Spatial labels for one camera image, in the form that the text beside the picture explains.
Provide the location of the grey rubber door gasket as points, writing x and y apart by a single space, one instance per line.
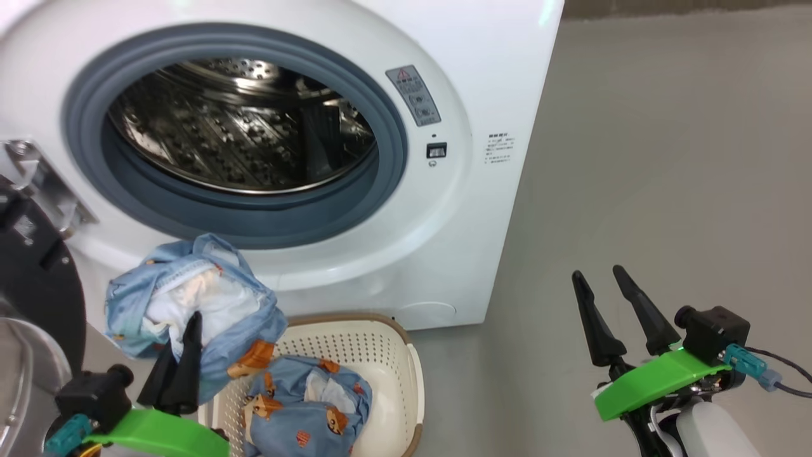
254 219

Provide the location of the cream plastic laundry basket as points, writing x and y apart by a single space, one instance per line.
380 362

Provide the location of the teal camera connector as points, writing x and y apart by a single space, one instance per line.
66 435
748 364

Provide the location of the teal right camera connector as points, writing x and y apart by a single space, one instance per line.
748 364

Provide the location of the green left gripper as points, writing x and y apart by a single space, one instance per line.
158 435

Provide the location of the black round glass washer door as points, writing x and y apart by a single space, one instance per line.
38 279

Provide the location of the grey warning sticker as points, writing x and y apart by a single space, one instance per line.
413 95

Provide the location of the metal door hinge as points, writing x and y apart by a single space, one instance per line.
44 184

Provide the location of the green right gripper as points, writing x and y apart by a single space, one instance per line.
653 381

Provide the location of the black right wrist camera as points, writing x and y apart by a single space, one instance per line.
717 333

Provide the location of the teal left camera connector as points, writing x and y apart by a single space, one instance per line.
66 435

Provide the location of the blue fox print garment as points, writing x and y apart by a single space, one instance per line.
222 304
285 419

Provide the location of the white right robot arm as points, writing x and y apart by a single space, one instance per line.
717 431

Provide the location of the round white filter cap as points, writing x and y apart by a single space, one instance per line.
428 315

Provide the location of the white washing machine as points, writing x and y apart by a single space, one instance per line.
482 209

